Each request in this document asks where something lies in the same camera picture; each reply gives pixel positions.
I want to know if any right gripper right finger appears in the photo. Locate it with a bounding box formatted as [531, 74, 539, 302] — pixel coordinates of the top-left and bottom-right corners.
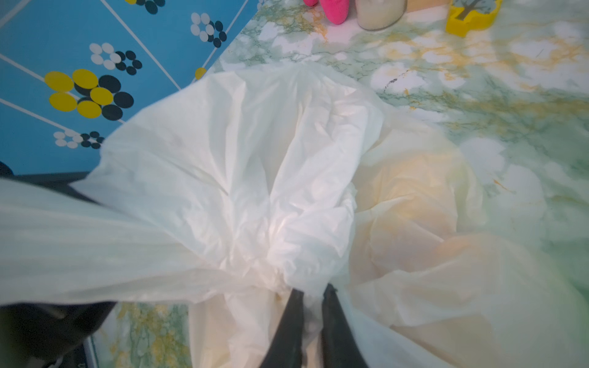
[321, 284, 368, 368]

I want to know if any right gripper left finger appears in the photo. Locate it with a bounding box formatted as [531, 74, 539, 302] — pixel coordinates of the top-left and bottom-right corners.
[259, 289, 305, 368]

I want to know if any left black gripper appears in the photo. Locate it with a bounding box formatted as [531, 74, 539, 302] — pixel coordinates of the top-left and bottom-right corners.
[1, 161, 117, 367]

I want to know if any translucent white plastic bag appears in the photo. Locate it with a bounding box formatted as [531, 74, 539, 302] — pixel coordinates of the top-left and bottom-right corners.
[1, 64, 588, 367]

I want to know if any glass jar black lid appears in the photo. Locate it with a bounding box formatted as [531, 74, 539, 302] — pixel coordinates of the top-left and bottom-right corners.
[355, 0, 407, 31]

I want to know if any pink green plush toy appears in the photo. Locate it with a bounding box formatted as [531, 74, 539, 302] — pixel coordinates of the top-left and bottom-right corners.
[303, 0, 350, 25]

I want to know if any yellow tree shaped block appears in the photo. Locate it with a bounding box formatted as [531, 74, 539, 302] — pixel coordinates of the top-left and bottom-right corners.
[446, 0, 503, 38]

